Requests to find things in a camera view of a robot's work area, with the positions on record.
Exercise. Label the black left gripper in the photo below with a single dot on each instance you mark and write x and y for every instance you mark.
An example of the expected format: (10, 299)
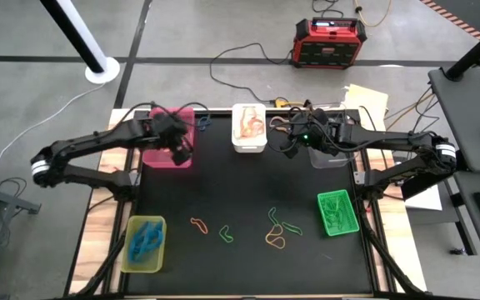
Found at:
(169, 131)

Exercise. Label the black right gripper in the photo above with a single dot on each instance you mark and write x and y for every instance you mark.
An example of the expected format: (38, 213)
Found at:
(313, 129)

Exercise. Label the long blue rubber band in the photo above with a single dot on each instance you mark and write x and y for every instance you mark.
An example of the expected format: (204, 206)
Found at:
(136, 250)
(146, 241)

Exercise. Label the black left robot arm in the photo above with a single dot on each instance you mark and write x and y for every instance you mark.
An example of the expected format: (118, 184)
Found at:
(94, 141)

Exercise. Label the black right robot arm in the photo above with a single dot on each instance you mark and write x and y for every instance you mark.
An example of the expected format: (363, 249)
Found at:
(390, 139)

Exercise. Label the small blue rubber band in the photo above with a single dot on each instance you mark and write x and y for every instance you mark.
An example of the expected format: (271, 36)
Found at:
(200, 125)

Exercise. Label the pink plastic basket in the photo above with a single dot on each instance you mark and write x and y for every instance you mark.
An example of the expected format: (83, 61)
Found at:
(156, 162)

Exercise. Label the clear plastic bin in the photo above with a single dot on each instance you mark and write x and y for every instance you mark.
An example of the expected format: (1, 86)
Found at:
(331, 160)

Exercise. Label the white plastic basket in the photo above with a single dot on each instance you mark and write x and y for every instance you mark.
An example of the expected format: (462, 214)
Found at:
(248, 146)

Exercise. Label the orange extension plug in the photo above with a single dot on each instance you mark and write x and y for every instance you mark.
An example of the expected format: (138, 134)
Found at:
(281, 102)

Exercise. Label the manila paper folder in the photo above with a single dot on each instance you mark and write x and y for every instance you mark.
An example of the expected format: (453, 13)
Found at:
(367, 100)

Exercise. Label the green mesh basket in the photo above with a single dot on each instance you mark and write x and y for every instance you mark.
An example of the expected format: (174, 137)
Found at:
(350, 229)

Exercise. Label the red black power station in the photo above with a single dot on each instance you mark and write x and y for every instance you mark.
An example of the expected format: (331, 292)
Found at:
(327, 46)

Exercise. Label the black white pole stand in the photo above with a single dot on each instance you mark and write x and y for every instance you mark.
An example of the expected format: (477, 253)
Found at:
(103, 75)

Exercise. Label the yellow translucent basket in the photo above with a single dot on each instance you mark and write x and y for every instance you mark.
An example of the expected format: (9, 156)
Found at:
(140, 268)

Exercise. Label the dark table mat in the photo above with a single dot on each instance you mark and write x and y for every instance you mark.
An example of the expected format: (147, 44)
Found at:
(244, 275)

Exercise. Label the white paper sheet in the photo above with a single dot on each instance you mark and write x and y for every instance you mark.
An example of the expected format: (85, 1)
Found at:
(425, 202)

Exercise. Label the grey side table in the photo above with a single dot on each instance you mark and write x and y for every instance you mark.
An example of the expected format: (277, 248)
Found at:
(469, 116)

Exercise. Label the black floor stand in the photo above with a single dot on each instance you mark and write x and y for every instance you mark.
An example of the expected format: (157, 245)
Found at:
(4, 201)

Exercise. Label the small black floor object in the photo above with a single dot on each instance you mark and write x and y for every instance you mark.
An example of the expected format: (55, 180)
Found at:
(456, 251)

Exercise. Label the black diagonal pole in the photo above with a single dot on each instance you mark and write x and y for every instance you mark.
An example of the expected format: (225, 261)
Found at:
(477, 50)

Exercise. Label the black metal table frame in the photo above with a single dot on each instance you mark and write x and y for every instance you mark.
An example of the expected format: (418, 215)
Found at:
(390, 266)

